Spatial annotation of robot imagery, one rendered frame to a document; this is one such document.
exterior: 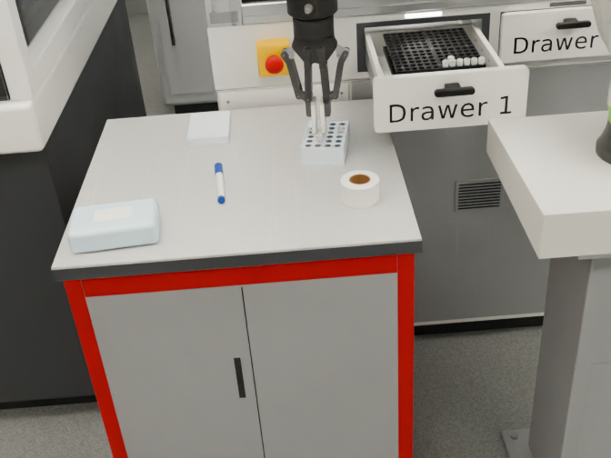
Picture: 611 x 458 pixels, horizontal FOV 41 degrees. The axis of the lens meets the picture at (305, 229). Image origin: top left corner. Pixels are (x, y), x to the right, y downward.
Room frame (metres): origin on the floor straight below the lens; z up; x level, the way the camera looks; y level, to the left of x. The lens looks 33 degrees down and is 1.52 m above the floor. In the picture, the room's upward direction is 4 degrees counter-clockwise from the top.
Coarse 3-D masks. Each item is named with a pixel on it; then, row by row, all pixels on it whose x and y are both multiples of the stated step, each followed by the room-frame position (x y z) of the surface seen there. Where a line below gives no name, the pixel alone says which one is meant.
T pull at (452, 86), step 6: (450, 84) 1.39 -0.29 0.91; (456, 84) 1.39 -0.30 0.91; (438, 90) 1.37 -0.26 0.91; (444, 90) 1.37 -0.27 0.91; (450, 90) 1.37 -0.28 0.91; (456, 90) 1.37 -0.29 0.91; (462, 90) 1.36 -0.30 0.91; (468, 90) 1.36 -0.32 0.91; (474, 90) 1.37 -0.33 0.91; (438, 96) 1.37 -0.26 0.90; (444, 96) 1.37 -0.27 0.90
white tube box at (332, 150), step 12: (336, 120) 1.52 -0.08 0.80; (348, 120) 1.51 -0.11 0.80; (336, 132) 1.47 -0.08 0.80; (348, 132) 1.49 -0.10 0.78; (312, 144) 1.42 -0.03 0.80; (324, 144) 1.41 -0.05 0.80; (336, 144) 1.41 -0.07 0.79; (312, 156) 1.40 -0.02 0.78; (324, 156) 1.40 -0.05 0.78; (336, 156) 1.39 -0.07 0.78
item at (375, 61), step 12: (456, 24) 1.76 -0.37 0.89; (468, 24) 1.76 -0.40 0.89; (372, 36) 1.75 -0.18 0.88; (468, 36) 1.75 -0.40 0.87; (480, 36) 1.67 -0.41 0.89; (372, 48) 1.65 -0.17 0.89; (480, 48) 1.66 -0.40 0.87; (492, 48) 1.60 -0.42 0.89; (372, 60) 1.59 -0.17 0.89; (384, 60) 1.73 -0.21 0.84; (492, 60) 1.55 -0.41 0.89; (372, 72) 1.57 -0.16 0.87; (384, 72) 1.66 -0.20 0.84; (372, 84) 1.58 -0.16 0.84
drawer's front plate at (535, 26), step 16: (512, 16) 1.70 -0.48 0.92; (528, 16) 1.70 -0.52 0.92; (544, 16) 1.70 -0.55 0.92; (560, 16) 1.70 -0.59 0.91; (576, 16) 1.70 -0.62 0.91; (592, 16) 1.70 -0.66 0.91; (512, 32) 1.70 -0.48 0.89; (528, 32) 1.70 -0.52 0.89; (544, 32) 1.70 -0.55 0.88; (560, 32) 1.70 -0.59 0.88; (576, 32) 1.70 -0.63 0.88; (592, 32) 1.70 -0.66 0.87; (512, 48) 1.70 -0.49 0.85; (528, 48) 1.70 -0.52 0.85; (544, 48) 1.70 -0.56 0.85; (576, 48) 1.70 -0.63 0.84; (592, 48) 1.70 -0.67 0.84
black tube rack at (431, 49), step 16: (416, 32) 1.72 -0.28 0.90; (432, 32) 1.71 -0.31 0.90; (448, 32) 1.70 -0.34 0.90; (464, 32) 1.70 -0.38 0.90; (384, 48) 1.71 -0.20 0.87; (400, 48) 1.63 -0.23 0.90; (416, 48) 1.62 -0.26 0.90; (432, 48) 1.61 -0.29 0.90; (448, 48) 1.60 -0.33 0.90; (464, 48) 1.60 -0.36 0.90; (400, 64) 1.54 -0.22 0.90; (416, 64) 1.53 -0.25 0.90; (432, 64) 1.53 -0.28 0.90; (448, 64) 1.52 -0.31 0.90
